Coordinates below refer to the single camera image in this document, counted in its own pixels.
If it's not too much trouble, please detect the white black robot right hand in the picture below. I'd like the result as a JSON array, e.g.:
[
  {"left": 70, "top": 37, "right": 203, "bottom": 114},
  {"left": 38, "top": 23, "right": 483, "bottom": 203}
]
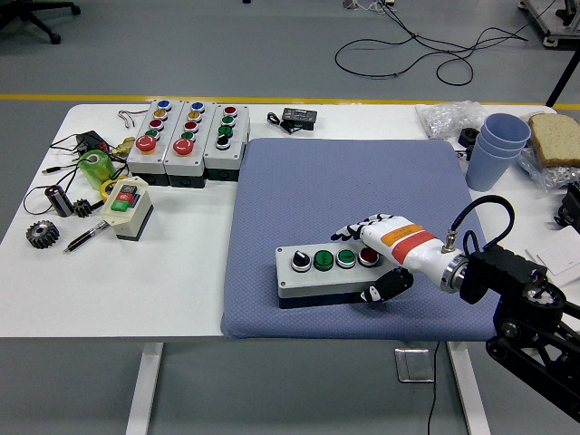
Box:
[{"left": 329, "top": 211, "right": 457, "bottom": 304}]

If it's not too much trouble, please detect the grey four-button control box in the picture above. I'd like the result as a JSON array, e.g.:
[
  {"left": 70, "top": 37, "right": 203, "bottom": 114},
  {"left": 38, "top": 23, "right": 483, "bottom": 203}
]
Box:
[
  {"left": 275, "top": 244, "right": 400, "bottom": 311},
  {"left": 202, "top": 103, "right": 252, "bottom": 183}
]

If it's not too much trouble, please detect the grey five-button control box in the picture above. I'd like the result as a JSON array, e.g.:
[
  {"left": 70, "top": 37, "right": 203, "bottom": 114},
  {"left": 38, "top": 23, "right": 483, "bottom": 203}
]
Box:
[
  {"left": 126, "top": 98, "right": 185, "bottom": 177},
  {"left": 162, "top": 100, "right": 218, "bottom": 188}
]

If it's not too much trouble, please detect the blue plastic cup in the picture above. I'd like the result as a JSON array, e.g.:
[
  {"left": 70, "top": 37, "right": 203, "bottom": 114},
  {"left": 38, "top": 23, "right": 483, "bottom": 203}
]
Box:
[
  {"left": 474, "top": 129, "right": 529, "bottom": 160},
  {"left": 480, "top": 111, "right": 532, "bottom": 149},
  {"left": 465, "top": 135, "right": 522, "bottom": 192}
]

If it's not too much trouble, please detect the blue-grey quilted mat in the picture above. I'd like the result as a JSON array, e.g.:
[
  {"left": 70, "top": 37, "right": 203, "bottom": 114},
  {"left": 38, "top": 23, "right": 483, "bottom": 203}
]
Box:
[{"left": 220, "top": 137, "right": 511, "bottom": 343}]

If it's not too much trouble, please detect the silver floor outlet box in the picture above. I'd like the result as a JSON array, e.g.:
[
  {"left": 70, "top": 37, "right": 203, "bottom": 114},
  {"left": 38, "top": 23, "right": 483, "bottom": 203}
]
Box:
[{"left": 393, "top": 346, "right": 436, "bottom": 384}]

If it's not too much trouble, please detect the clear bubble wrap bag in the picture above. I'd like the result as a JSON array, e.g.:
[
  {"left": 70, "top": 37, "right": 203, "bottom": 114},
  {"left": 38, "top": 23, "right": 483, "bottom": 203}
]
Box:
[{"left": 414, "top": 100, "right": 488, "bottom": 140}]

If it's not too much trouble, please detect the white card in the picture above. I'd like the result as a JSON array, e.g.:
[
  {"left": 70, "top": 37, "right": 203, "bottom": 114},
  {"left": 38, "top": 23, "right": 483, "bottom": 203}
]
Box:
[{"left": 525, "top": 224, "right": 580, "bottom": 278}]

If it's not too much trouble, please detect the white table leg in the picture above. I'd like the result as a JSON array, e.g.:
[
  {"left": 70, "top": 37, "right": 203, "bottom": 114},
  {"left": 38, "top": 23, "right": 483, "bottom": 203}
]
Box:
[
  {"left": 446, "top": 340, "right": 493, "bottom": 435},
  {"left": 124, "top": 342, "right": 165, "bottom": 435}
]

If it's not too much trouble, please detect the clear plastic bag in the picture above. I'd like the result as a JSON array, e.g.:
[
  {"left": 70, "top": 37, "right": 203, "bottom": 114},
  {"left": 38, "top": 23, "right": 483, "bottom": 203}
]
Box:
[{"left": 516, "top": 144, "right": 580, "bottom": 194}]

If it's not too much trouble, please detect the black digital meter module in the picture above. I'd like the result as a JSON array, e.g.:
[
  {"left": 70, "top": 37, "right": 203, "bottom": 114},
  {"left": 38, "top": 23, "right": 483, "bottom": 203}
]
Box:
[{"left": 279, "top": 107, "right": 318, "bottom": 132}]

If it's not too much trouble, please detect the black device block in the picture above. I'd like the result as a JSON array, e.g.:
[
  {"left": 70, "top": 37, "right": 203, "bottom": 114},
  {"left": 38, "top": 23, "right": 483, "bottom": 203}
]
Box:
[{"left": 553, "top": 182, "right": 580, "bottom": 230}]

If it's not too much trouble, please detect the bread slice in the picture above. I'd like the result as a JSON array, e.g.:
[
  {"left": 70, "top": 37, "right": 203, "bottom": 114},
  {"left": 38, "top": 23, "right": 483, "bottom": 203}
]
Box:
[{"left": 527, "top": 112, "right": 580, "bottom": 169}]

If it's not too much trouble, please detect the brass fitting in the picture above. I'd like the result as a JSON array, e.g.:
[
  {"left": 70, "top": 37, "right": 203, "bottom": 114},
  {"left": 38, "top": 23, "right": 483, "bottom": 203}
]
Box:
[{"left": 111, "top": 136, "right": 137, "bottom": 158}]

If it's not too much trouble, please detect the green tape roll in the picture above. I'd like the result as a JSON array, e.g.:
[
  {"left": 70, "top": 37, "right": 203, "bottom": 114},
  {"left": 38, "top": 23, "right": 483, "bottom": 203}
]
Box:
[{"left": 77, "top": 149, "right": 117, "bottom": 189}]

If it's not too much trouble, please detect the black pen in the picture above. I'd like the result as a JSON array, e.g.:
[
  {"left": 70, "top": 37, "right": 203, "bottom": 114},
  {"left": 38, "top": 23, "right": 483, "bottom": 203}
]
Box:
[{"left": 63, "top": 219, "right": 112, "bottom": 254}]

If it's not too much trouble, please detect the black power adapter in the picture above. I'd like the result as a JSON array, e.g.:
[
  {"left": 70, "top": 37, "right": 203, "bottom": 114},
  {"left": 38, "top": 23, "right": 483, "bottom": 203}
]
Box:
[{"left": 74, "top": 130, "right": 110, "bottom": 155}]

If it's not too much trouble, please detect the black cylindrical capacitor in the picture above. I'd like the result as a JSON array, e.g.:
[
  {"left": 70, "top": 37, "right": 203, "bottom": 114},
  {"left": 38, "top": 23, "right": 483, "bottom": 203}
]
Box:
[{"left": 43, "top": 184, "right": 74, "bottom": 218}]

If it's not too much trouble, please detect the large steel gear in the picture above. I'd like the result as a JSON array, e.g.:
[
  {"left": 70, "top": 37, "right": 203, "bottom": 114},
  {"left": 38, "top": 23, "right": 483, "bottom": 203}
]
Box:
[{"left": 25, "top": 219, "right": 62, "bottom": 249}]

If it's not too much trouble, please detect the black office chair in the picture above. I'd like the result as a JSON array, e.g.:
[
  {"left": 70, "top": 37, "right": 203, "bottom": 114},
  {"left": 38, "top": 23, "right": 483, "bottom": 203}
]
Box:
[{"left": 0, "top": 0, "right": 82, "bottom": 45}]

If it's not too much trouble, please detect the black ring-shaped part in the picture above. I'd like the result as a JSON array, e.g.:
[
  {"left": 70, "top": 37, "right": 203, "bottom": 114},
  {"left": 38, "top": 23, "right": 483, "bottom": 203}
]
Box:
[{"left": 456, "top": 128, "right": 481, "bottom": 149}]

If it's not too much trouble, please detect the black outlet cable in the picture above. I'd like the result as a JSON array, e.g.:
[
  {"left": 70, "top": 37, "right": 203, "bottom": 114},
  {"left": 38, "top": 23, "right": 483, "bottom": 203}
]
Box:
[{"left": 425, "top": 342, "right": 441, "bottom": 435}]

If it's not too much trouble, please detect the black meter cable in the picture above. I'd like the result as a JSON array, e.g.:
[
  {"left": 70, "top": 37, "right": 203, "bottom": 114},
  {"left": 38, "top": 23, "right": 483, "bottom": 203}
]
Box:
[{"left": 266, "top": 111, "right": 295, "bottom": 135}]

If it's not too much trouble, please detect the black floor cable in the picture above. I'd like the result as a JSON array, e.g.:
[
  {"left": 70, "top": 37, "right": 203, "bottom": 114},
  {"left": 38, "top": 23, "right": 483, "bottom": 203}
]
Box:
[
  {"left": 382, "top": 0, "right": 558, "bottom": 58},
  {"left": 334, "top": 38, "right": 475, "bottom": 86}
]

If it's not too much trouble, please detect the aluminium frame cart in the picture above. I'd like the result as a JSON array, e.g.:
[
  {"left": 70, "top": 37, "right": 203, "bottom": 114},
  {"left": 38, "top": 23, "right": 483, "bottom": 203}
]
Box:
[{"left": 516, "top": 0, "right": 580, "bottom": 49}]

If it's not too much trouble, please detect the cream red-green switch box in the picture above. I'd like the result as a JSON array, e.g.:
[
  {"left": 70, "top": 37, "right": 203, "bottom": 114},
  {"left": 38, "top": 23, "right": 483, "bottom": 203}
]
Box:
[{"left": 100, "top": 176, "right": 155, "bottom": 241}]

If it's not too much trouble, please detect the yellow tape ring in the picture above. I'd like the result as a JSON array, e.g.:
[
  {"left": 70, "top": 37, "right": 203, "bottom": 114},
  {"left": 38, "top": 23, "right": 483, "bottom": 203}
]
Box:
[{"left": 99, "top": 174, "right": 131, "bottom": 200}]

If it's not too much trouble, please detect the red white twisted wire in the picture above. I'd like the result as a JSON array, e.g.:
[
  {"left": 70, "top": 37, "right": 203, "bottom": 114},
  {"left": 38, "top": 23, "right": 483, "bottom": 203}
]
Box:
[{"left": 116, "top": 108, "right": 141, "bottom": 131}]

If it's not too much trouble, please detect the black plug cable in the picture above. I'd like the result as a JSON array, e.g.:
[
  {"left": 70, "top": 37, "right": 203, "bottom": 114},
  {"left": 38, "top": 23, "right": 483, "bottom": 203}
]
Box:
[{"left": 42, "top": 163, "right": 82, "bottom": 177}]

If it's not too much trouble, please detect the thin black wire loop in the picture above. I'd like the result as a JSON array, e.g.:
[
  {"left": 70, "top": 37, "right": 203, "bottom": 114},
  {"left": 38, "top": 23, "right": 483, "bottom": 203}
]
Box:
[{"left": 22, "top": 169, "right": 81, "bottom": 215}]

